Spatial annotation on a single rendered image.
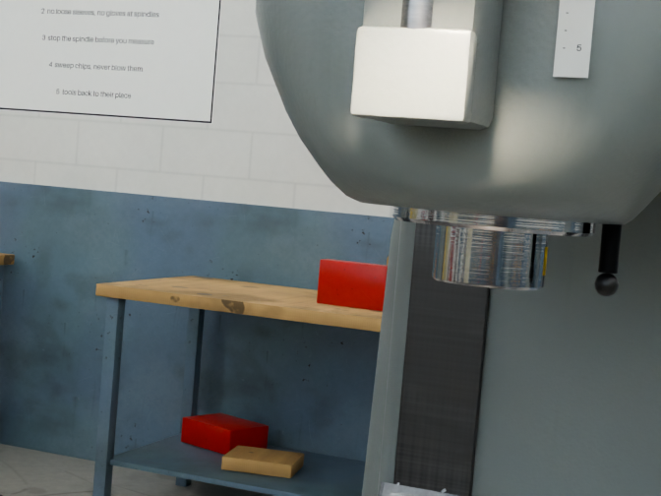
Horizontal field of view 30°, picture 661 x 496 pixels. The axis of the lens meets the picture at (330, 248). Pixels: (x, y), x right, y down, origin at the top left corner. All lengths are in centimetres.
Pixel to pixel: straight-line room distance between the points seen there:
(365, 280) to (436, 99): 400
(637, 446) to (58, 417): 494
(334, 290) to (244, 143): 104
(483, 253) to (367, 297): 389
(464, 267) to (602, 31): 12
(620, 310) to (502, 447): 13
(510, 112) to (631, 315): 47
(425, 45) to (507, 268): 13
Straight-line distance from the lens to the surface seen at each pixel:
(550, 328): 91
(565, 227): 50
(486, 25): 42
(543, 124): 44
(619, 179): 46
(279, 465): 458
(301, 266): 511
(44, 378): 575
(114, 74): 556
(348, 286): 442
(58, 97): 571
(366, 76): 41
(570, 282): 90
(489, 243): 51
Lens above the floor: 132
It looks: 3 degrees down
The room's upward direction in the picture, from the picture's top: 5 degrees clockwise
